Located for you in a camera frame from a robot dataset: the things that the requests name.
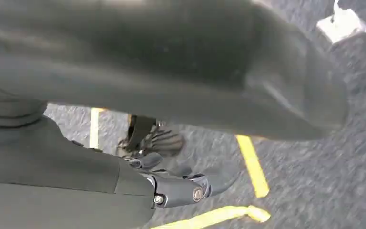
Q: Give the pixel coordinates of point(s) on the yellow floor tape line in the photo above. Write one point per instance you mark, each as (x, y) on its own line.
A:
(94, 126)

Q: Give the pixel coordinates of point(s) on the ribbed grey right robot arm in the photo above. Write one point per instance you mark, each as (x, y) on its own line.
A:
(9, 109)

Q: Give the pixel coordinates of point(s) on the white flat sheet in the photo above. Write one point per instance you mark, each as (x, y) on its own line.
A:
(342, 23)

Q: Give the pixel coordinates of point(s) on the yellow floor tape corner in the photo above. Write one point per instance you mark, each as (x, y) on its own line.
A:
(254, 167)

